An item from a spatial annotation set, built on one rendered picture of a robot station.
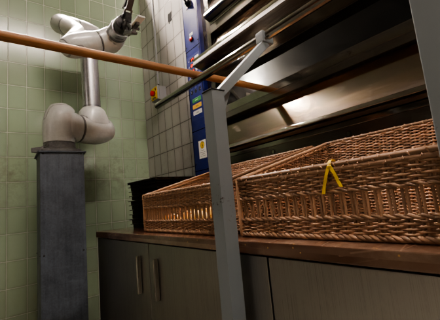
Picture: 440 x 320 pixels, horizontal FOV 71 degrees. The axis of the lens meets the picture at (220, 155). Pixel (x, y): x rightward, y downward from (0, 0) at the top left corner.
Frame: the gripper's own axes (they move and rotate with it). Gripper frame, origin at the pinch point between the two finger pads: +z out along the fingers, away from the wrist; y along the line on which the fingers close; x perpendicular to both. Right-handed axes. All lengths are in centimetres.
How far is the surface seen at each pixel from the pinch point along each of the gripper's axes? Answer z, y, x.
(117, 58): 7.3, 29.8, 12.7
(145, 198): -18, 77, -5
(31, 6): -115, -58, 24
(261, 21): 24.3, 9.1, -42.3
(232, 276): 47, 98, 3
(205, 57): -13.2, 8.8, -40.3
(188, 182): -20, 71, -28
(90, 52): 7.4, 29.6, 21.6
